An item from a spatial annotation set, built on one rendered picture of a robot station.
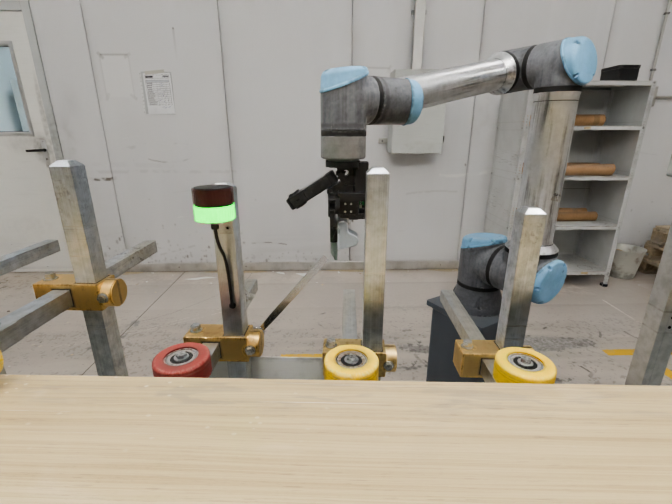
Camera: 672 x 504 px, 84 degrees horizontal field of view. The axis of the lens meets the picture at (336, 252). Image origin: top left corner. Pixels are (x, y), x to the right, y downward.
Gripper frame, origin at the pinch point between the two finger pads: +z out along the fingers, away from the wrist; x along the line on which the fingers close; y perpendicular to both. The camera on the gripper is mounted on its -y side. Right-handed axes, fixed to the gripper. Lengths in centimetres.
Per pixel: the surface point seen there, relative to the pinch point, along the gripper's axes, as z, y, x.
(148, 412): 6.5, -21.6, -40.7
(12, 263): 2, -70, -1
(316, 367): 18.7, -3.0, -14.7
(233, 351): 12.3, -17.7, -19.0
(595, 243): 66, 222, 227
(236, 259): -5.1, -15.9, -18.2
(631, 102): -46, 222, 223
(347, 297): 13.2, 3.5, 5.9
